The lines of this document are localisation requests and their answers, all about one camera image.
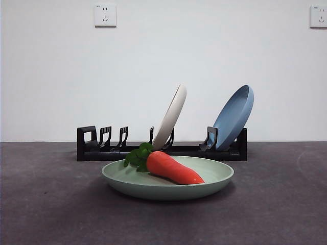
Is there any black plate rack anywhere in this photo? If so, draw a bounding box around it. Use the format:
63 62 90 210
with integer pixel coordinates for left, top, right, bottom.
77 125 248 162

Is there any blue plate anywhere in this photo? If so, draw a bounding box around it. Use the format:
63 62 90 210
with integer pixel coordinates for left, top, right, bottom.
212 85 254 151

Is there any beige plate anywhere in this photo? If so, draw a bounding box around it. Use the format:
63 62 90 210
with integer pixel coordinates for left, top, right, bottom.
151 83 188 151

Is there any pale green plate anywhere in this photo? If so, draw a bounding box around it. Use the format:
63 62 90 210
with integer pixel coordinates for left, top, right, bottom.
101 155 235 201

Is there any white wall socket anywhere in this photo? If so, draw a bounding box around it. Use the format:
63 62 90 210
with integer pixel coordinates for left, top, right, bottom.
309 5 327 29
94 4 117 28

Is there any orange carrot with green leaves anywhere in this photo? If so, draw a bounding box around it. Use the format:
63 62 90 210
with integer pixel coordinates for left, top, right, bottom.
124 142 206 185

